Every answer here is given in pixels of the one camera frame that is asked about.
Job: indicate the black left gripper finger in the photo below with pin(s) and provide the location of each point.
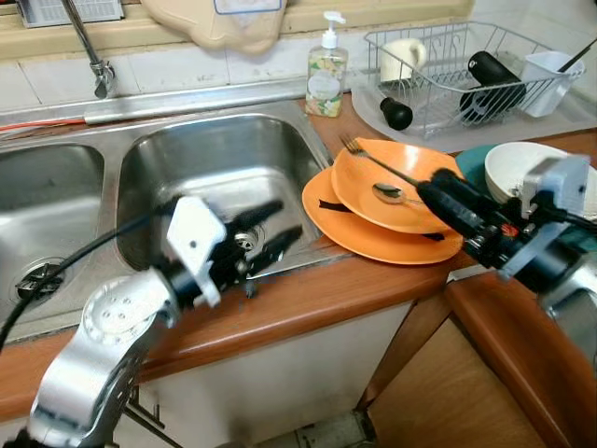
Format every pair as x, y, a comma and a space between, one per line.
256, 215
277, 247

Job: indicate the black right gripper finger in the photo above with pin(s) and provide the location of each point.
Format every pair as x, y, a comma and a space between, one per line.
452, 210
465, 191

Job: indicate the metal spoon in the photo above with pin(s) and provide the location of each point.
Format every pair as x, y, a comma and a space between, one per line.
387, 192

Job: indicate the large orange plate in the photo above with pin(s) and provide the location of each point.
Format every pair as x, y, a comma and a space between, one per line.
373, 244

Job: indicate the metal fork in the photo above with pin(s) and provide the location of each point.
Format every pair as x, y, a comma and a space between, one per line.
359, 151

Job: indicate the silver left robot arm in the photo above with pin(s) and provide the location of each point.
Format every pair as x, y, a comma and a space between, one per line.
103, 327

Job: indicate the teal plate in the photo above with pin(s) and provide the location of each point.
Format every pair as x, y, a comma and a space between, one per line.
471, 166

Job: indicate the white bowl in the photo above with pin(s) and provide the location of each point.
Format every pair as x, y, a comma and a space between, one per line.
513, 168

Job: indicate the grey plastic drain tray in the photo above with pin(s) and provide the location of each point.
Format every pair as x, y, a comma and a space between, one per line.
485, 140

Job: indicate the stainless steel double sink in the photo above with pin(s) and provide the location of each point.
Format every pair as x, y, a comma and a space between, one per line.
215, 159

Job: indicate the black bottle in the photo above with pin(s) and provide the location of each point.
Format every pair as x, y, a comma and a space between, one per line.
490, 75

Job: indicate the white cabinet front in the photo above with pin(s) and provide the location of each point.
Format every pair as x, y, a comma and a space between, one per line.
280, 383

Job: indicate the white utensil caddy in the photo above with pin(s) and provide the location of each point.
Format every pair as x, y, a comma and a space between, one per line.
546, 84

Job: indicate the cream mug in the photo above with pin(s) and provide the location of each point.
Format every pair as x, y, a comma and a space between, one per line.
399, 58

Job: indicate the soap pump bottle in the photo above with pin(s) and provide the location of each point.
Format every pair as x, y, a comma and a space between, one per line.
326, 79

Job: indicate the brown wooden cabinet door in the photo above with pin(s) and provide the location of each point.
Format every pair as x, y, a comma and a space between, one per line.
448, 392

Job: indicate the black utensil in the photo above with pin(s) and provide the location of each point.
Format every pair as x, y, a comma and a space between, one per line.
574, 58

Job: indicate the beige plastic board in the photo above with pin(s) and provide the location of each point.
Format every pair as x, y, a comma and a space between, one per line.
224, 33

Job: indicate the chrome faucet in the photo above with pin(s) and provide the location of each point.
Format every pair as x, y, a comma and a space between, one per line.
89, 42

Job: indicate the white grid tray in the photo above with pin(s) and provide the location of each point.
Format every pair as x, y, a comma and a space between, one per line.
70, 11

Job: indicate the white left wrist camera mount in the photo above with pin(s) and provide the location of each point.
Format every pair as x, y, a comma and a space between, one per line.
191, 233

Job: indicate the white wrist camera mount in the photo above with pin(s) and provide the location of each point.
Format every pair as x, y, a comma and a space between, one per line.
558, 182
191, 233

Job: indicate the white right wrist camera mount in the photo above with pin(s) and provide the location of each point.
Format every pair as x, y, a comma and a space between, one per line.
558, 182

